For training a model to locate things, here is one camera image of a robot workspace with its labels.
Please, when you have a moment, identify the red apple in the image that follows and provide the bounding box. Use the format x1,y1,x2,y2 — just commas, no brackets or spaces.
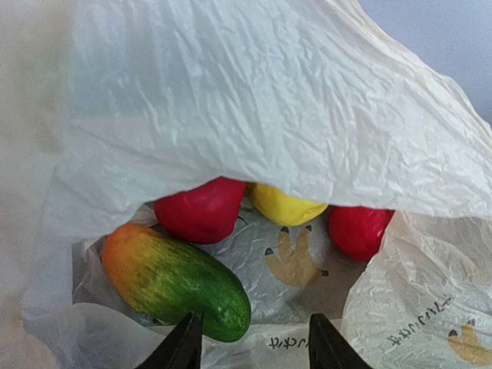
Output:
153,177,248,244

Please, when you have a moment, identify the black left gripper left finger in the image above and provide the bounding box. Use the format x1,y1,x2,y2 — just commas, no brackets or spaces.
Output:
136,313,203,369

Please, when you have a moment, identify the yellow lemon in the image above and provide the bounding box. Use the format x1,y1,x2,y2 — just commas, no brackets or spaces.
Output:
248,183,328,226

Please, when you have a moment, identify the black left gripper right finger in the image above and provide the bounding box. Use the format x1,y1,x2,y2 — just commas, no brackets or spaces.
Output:
308,313,371,369

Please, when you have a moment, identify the banana print plastic bag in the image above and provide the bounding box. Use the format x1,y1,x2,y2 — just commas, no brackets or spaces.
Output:
1,1,491,368

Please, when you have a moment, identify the green yellow mango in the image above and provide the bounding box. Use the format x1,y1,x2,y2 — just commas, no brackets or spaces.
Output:
101,223,251,342

